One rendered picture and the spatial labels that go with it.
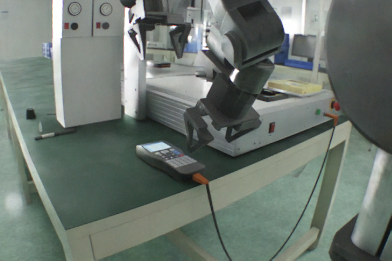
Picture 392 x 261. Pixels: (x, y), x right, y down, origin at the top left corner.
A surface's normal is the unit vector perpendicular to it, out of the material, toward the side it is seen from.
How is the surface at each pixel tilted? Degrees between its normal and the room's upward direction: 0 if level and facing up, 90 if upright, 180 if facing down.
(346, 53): 90
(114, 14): 90
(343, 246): 0
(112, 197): 0
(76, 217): 0
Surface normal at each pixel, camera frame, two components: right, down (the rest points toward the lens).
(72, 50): 0.64, 0.23
